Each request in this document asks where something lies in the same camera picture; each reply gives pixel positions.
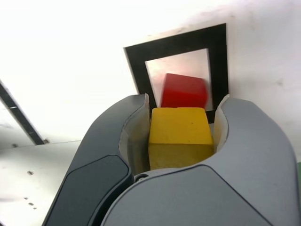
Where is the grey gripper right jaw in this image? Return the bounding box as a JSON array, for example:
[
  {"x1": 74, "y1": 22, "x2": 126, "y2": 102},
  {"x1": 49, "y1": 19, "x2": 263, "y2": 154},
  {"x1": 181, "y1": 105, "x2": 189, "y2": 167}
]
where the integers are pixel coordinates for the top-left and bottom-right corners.
[{"x1": 100, "y1": 93, "x2": 301, "y2": 226}]

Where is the red cube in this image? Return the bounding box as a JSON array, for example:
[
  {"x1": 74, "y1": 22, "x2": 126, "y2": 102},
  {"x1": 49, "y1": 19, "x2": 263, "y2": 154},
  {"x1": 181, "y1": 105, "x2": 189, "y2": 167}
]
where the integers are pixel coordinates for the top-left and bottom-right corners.
[{"x1": 159, "y1": 73, "x2": 209, "y2": 111}]

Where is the black tape strip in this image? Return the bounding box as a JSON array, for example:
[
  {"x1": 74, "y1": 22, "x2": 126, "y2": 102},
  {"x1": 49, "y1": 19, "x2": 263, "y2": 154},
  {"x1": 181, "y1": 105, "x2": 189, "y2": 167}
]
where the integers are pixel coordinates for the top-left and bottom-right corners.
[{"x1": 0, "y1": 79, "x2": 49, "y2": 145}]

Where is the black tape square outline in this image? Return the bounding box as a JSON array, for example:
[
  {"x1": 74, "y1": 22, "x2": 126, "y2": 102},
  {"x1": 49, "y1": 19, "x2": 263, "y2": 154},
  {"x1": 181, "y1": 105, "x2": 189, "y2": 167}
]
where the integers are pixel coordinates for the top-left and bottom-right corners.
[{"x1": 123, "y1": 23, "x2": 230, "y2": 124}]

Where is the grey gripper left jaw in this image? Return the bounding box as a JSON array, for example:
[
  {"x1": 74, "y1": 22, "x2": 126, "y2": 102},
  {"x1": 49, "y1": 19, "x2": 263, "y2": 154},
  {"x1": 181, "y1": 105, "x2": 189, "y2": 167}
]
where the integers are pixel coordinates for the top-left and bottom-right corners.
[{"x1": 43, "y1": 93, "x2": 152, "y2": 226}]

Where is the yellow cube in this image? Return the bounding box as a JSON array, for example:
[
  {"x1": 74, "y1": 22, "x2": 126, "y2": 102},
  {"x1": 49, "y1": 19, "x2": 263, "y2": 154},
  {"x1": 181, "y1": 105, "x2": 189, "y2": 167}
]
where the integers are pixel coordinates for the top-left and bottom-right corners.
[{"x1": 148, "y1": 107, "x2": 214, "y2": 171}]

